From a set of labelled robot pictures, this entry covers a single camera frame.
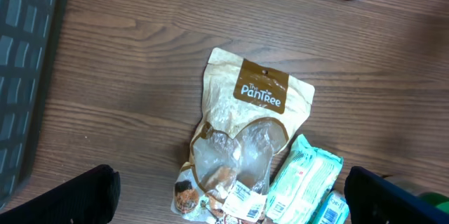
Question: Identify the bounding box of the teal wipes packet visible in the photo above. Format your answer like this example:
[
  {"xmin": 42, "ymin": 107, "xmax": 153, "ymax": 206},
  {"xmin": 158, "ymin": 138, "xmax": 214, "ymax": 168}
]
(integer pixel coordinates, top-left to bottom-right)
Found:
[{"xmin": 266, "ymin": 135, "xmax": 344, "ymax": 224}]

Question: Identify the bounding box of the grey plastic mesh basket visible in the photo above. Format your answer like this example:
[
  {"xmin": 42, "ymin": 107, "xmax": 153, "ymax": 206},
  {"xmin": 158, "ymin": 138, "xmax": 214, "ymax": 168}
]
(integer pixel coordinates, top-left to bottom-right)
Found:
[{"xmin": 1, "ymin": 0, "xmax": 68, "ymax": 208}]

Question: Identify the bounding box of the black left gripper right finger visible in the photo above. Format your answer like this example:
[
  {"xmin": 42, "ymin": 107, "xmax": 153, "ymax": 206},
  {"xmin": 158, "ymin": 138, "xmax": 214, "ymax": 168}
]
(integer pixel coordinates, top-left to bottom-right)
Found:
[{"xmin": 344, "ymin": 166, "xmax": 448, "ymax": 224}]

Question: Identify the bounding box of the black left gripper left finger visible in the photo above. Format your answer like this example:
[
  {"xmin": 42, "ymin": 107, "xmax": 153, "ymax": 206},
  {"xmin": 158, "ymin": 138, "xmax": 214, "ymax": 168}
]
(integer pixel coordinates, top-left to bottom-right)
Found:
[{"xmin": 1, "ymin": 164, "xmax": 121, "ymax": 224}]

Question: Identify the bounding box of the beige brown snack bag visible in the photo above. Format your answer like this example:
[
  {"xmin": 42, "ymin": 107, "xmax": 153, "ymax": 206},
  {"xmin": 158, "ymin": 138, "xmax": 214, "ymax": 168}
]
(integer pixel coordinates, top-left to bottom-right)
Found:
[{"xmin": 171, "ymin": 48, "xmax": 315, "ymax": 223}]

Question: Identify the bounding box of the teal tissue pack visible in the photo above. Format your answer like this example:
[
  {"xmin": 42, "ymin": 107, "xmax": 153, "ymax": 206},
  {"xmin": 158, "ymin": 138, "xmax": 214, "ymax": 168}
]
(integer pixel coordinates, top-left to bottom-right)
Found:
[{"xmin": 311, "ymin": 191, "xmax": 350, "ymax": 224}]

